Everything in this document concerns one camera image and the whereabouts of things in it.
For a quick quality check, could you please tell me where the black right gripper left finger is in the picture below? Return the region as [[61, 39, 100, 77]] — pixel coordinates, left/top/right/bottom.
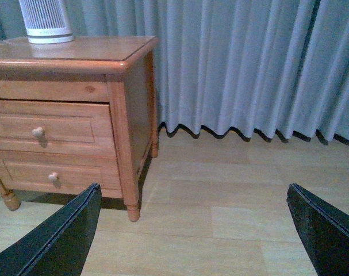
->
[[0, 183, 102, 275]]

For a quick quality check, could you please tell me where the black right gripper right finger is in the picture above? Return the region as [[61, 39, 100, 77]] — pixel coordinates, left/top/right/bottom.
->
[[286, 183, 349, 275]]

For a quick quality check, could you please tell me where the lower drawer wooden knob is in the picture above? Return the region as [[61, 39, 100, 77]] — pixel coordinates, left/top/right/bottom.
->
[[48, 172, 59, 182]]

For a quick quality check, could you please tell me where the drawer wooden knob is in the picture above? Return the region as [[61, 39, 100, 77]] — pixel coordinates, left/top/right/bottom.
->
[[48, 172, 59, 182], [32, 127, 45, 138]]

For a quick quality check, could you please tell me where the upper drawer wooden knob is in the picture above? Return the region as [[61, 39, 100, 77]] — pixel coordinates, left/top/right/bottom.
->
[[32, 127, 45, 138]]

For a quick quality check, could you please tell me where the wooden nightstand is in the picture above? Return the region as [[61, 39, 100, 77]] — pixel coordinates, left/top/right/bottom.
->
[[0, 36, 158, 222]]

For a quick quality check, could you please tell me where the grey pleated curtain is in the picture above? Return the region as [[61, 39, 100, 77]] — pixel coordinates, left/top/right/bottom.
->
[[0, 0, 349, 144]]

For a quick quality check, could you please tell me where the white ribbed table lamp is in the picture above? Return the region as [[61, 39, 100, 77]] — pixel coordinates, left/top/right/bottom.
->
[[19, 0, 74, 44]]

